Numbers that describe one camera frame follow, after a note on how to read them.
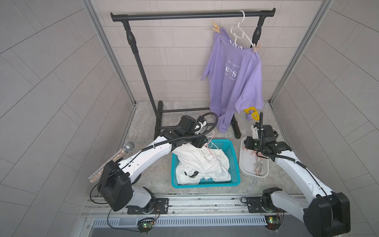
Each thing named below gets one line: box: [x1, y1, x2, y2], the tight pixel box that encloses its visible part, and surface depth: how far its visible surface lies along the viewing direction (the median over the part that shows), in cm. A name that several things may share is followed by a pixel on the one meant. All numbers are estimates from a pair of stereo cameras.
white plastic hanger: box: [222, 10, 256, 50], surface depth 64 cm
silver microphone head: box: [121, 141, 135, 154], surface depth 67 cm
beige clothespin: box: [211, 19, 221, 34], surface depth 74 cm
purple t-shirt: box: [200, 28, 264, 134], surface depth 75 cm
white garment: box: [171, 143, 231, 186], surface depth 79 cm
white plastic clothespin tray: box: [238, 136, 269, 178], surface depth 84 cm
